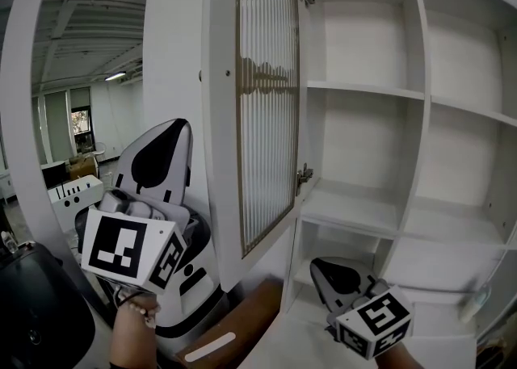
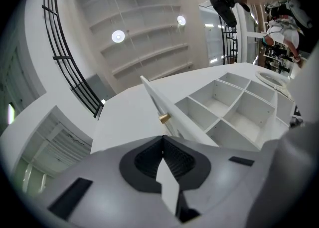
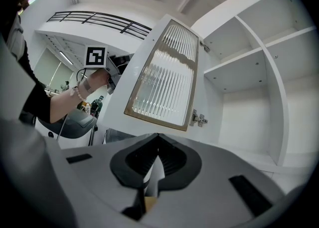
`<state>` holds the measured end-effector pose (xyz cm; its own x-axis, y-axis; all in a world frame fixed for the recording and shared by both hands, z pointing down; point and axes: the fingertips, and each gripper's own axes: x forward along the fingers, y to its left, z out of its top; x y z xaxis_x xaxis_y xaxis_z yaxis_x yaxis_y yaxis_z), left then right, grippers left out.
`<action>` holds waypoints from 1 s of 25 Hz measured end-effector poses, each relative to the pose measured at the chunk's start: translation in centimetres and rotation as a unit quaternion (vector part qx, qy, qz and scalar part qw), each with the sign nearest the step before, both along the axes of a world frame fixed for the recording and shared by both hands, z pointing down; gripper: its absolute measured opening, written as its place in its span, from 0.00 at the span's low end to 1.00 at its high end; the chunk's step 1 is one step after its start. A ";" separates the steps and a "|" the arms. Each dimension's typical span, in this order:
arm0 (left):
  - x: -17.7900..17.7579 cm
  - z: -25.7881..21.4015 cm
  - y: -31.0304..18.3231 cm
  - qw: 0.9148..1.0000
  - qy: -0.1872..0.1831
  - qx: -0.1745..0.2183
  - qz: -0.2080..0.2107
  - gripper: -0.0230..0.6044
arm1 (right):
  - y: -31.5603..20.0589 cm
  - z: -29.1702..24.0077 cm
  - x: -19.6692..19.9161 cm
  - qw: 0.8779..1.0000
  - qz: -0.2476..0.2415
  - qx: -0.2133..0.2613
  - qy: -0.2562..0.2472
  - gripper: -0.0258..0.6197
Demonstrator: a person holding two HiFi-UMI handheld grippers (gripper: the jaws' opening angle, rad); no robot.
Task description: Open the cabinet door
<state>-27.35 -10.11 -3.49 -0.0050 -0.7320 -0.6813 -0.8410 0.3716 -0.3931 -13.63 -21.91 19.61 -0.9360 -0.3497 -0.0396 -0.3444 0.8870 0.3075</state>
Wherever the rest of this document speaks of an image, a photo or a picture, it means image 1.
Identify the white and black robot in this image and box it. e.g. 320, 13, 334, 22
0, 240, 96, 369
74, 205, 227, 340

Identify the beaded bracelet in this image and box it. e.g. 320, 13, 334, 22
116, 292, 162, 328

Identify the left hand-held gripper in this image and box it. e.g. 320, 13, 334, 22
79, 118, 194, 295

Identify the white cabinet door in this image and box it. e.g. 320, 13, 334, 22
200, 0, 304, 294

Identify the black monitor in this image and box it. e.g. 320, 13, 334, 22
41, 160, 68, 189

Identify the brown cardboard box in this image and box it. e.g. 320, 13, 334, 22
175, 278, 284, 364

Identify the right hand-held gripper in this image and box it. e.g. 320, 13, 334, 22
310, 257, 415, 360

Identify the white machine with black holes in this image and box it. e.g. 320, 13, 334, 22
48, 175, 104, 219

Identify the person's left forearm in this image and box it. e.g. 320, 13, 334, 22
108, 298, 162, 369

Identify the person's right forearm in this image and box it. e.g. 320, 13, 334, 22
373, 338, 425, 369

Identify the white shelf cabinet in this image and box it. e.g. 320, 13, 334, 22
254, 0, 517, 369

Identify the white bottle with handle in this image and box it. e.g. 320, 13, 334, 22
460, 282, 492, 324

